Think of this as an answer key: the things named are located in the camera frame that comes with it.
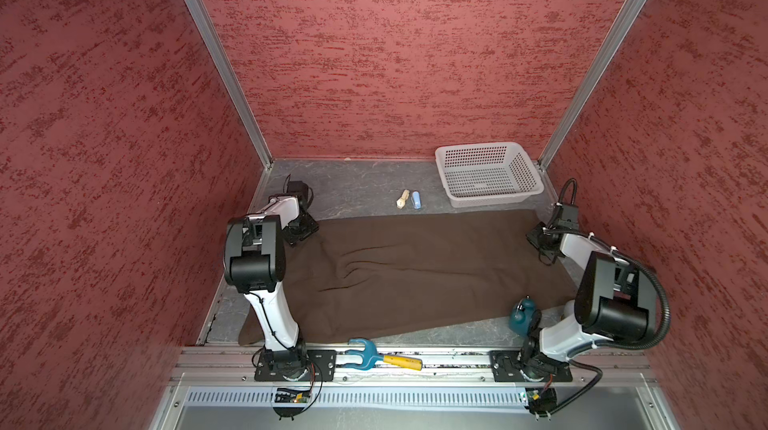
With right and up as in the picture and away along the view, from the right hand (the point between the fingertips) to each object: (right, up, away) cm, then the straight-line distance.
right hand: (529, 241), depth 95 cm
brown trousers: (-54, -9, -7) cm, 56 cm away
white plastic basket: (-6, +23, +23) cm, 33 cm away
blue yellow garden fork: (-50, -26, -21) cm, 60 cm away
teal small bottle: (-11, -16, -19) cm, 27 cm away
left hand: (-74, 0, +3) cm, 74 cm away
